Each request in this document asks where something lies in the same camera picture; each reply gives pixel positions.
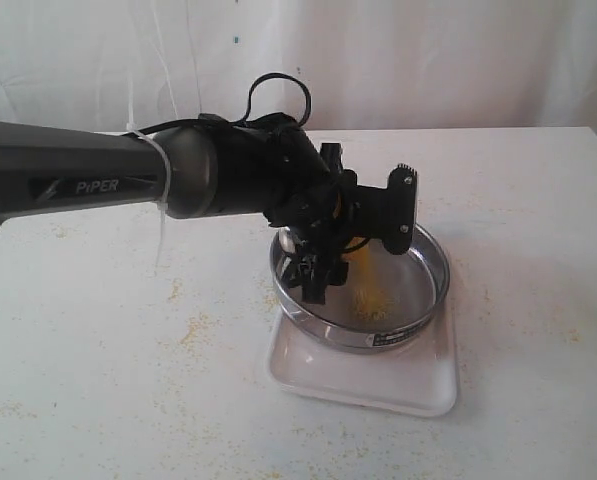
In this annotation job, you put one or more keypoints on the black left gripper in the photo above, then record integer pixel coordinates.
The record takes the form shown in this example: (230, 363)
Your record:
(321, 212)

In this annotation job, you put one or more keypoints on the stainless steel cup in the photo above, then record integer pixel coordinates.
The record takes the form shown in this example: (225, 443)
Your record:
(290, 243)

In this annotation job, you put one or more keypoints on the yellow grain powder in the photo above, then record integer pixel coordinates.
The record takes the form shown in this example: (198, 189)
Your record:
(371, 302)

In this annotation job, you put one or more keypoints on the round stainless steel sieve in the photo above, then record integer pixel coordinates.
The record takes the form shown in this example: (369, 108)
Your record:
(417, 282)

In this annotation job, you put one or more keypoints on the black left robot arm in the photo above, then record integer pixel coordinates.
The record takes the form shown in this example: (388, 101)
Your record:
(204, 167)

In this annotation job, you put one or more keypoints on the white square plastic tray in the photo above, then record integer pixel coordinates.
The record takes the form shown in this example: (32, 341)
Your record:
(419, 378)

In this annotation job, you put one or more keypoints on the white backdrop curtain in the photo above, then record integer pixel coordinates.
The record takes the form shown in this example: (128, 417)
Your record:
(102, 65)

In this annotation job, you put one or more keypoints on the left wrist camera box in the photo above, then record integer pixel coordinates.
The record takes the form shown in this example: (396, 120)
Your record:
(388, 214)

